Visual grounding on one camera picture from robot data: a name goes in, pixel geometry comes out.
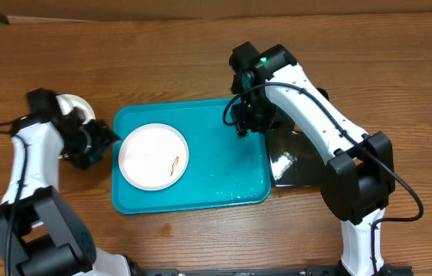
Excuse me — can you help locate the white plate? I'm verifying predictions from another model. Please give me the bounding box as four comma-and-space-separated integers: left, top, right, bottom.
55, 94, 97, 126
118, 123, 189, 191

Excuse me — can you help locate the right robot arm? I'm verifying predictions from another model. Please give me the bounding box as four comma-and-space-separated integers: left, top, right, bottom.
223, 42, 394, 275

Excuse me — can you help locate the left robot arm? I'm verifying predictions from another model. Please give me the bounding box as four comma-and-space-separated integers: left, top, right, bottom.
0, 88, 142, 276

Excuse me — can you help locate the black water tray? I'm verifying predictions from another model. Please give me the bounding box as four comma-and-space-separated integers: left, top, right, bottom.
265, 107, 326, 188

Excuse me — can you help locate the teal plastic tray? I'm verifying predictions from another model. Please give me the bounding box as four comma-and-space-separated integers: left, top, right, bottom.
112, 99, 271, 215

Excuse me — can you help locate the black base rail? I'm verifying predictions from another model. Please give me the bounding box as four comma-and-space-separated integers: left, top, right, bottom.
135, 264, 414, 276

